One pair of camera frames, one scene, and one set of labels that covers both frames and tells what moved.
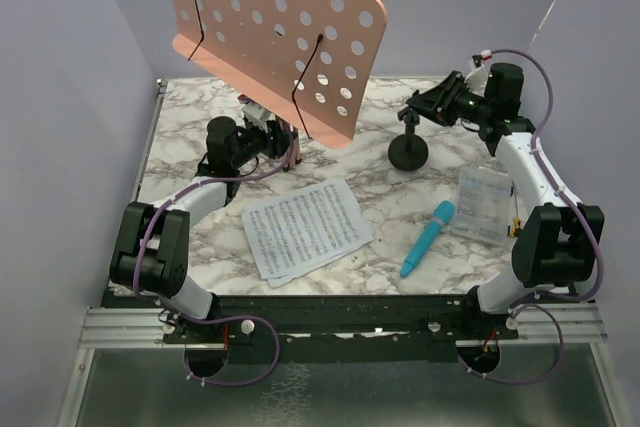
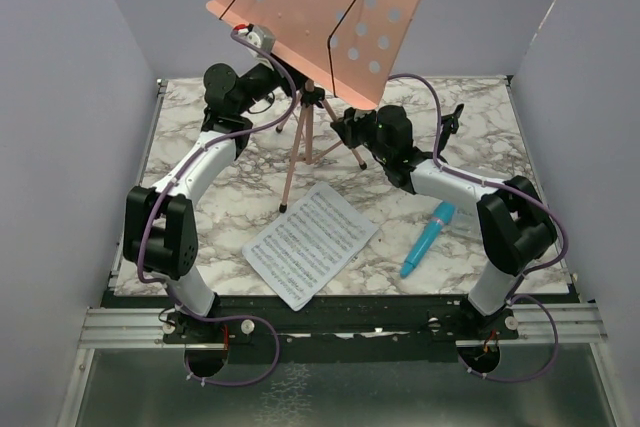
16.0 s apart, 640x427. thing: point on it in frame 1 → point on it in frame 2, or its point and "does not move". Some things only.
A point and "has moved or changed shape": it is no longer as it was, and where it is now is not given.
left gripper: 276,139 → 278,77
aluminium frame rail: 143,328 does not move
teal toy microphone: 442,214 does not move
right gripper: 436,104 → 350,124
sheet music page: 306,227 has moved or changed shape
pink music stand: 291,39 has moved or changed shape
